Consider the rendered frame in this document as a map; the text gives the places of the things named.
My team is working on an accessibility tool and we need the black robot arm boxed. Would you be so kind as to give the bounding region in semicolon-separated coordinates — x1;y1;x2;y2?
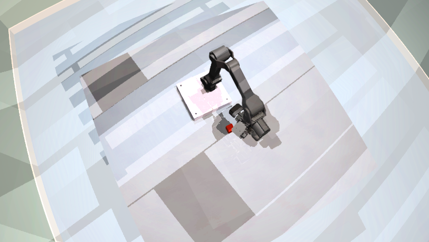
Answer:
200;45;270;139

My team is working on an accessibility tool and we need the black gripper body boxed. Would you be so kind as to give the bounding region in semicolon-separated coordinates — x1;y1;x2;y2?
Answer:
229;103;260;141

